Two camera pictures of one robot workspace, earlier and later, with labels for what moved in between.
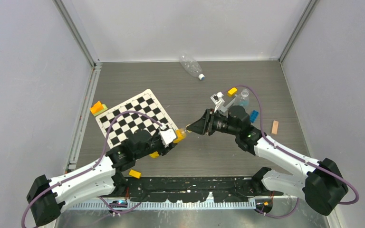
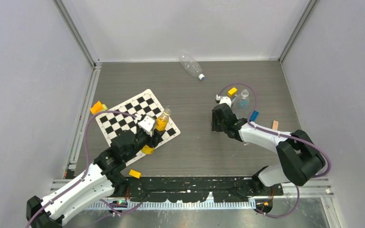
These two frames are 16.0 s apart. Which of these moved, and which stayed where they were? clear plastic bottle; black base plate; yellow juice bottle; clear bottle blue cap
Moved: yellow juice bottle
Stayed: clear plastic bottle; clear bottle blue cap; black base plate
